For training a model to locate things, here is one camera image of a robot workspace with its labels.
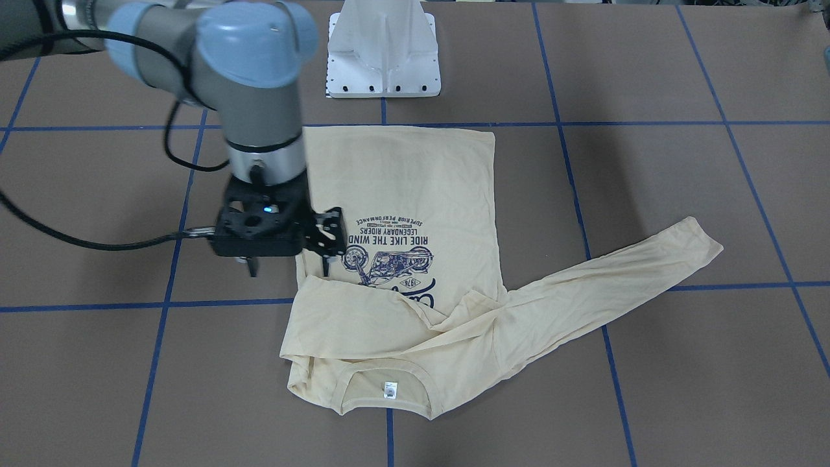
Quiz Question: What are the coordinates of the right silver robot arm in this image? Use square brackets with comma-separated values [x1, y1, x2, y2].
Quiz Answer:
[2, 1, 347, 277]

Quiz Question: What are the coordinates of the white camera mast with base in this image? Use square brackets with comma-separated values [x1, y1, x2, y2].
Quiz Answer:
[326, 1, 442, 99]

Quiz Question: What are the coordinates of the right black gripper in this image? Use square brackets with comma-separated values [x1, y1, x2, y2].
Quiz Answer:
[209, 171, 344, 278]

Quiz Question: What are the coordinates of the cream long-sleeve printed shirt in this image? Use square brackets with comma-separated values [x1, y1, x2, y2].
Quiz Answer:
[279, 125, 723, 420]

